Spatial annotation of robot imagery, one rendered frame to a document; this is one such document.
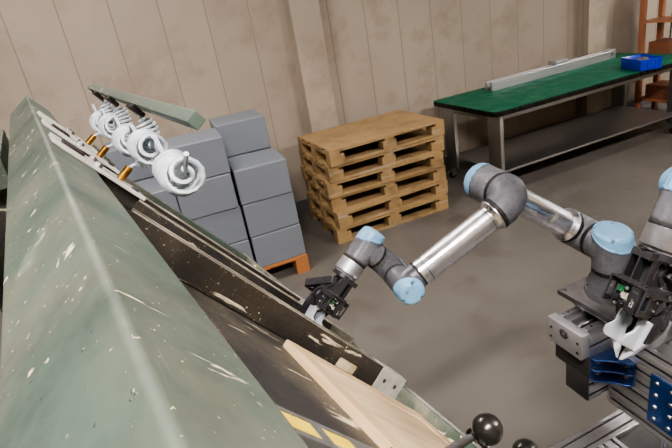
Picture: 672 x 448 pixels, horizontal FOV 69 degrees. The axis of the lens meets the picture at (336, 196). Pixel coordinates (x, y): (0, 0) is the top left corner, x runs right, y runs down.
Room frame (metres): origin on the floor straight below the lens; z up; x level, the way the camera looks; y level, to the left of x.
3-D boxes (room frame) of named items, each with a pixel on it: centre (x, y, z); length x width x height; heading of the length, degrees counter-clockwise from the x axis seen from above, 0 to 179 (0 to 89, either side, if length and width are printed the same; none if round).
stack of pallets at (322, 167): (4.64, -0.40, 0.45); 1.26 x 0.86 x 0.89; 109
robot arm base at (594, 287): (1.31, -0.82, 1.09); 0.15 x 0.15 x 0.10
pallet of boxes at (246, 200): (3.87, 1.08, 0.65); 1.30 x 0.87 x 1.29; 108
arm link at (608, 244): (1.31, -0.82, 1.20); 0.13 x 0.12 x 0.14; 13
